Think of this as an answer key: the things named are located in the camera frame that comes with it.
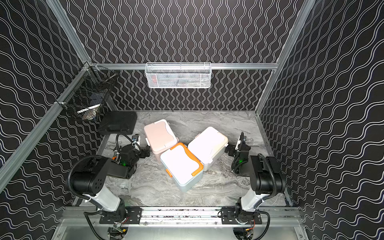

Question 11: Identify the white pink first aid box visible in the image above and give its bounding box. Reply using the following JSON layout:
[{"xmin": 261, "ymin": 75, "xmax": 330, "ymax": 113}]
[{"xmin": 188, "ymin": 127, "xmax": 229, "ymax": 172}]

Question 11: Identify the blue orange first aid box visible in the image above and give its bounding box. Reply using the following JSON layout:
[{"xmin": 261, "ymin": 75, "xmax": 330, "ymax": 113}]
[{"xmin": 160, "ymin": 143, "xmax": 204, "ymax": 193}]

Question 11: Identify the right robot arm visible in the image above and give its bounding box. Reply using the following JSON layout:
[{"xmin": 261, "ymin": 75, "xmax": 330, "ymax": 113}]
[{"xmin": 225, "ymin": 144, "xmax": 286, "ymax": 225}]

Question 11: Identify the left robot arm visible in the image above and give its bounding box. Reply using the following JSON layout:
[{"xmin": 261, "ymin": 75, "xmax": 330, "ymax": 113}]
[{"xmin": 67, "ymin": 133, "xmax": 150, "ymax": 223}]

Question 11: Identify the black plastic tool case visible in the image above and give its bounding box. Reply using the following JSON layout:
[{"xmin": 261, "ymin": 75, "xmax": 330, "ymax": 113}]
[{"xmin": 98, "ymin": 111, "xmax": 138, "ymax": 135}]

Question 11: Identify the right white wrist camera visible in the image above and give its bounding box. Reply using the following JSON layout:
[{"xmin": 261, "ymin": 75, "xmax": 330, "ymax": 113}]
[{"xmin": 236, "ymin": 132, "xmax": 247, "ymax": 152}]

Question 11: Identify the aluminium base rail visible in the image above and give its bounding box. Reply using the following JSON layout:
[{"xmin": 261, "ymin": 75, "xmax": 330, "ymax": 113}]
[{"xmin": 60, "ymin": 207, "xmax": 302, "ymax": 228}]

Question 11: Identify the white wire wall basket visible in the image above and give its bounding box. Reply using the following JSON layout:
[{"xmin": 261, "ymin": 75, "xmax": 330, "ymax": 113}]
[{"xmin": 145, "ymin": 62, "xmax": 212, "ymax": 89}]

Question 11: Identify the black wire wall basket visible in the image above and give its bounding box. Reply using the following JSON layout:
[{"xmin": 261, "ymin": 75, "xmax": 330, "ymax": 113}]
[{"xmin": 58, "ymin": 65, "xmax": 118, "ymax": 122}]

